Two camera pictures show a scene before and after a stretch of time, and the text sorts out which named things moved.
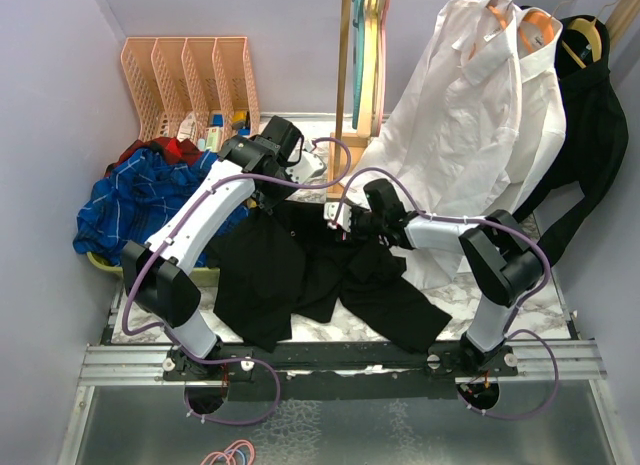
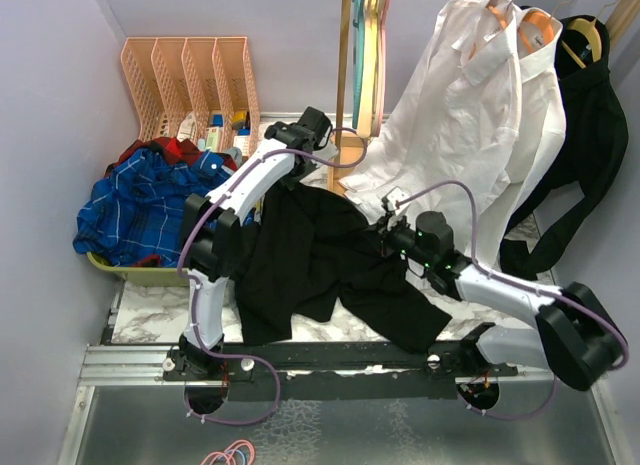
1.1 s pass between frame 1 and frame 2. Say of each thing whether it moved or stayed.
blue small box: stayed
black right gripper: moved
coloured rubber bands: stayed
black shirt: stayed
